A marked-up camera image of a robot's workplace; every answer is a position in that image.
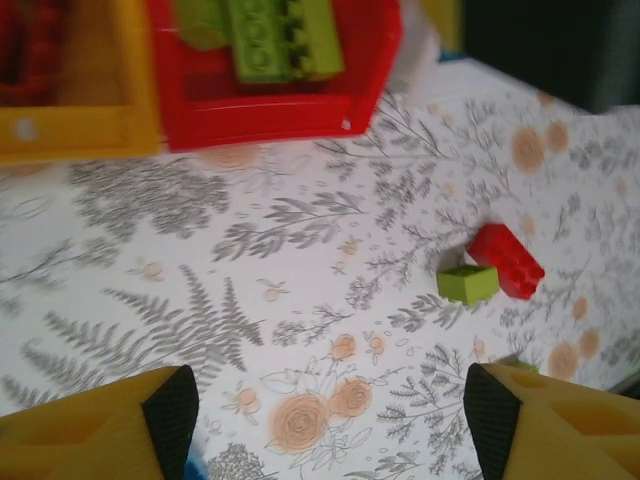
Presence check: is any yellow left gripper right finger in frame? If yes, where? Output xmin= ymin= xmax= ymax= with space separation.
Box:
xmin=462 ymin=362 xmax=640 ymax=480

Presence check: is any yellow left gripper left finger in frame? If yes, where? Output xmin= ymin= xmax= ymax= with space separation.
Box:
xmin=0 ymin=364 xmax=200 ymax=480

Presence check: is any long blue lego brick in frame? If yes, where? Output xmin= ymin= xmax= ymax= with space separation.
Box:
xmin=182 ymin=439 xmax=209 ymax=480

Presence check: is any small green lego brick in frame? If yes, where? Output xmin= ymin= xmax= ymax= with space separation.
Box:
xmin=435 ymin=264 xmax=501 ymax=306

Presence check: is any long red lego brick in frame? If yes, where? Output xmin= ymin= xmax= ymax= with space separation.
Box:
xmin=467 ymin=223 xmax=546 ymax=301

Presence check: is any floral patterned tablecloth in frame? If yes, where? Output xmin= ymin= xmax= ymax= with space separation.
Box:
xmin=0 ymin=44 xmax=640 ymax=480

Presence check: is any yellow plastic bin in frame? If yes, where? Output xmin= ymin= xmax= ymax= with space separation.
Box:
xmin=0 ymin=0 xmax=164 ymax=166

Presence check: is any red plastic bin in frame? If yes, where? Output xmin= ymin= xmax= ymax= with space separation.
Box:
xmin=144 ymin=0 xmax=405 ymax=151

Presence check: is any white plastic bin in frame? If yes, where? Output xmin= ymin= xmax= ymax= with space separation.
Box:
xmin=387 ymin=0 xmax=444 ymax=94

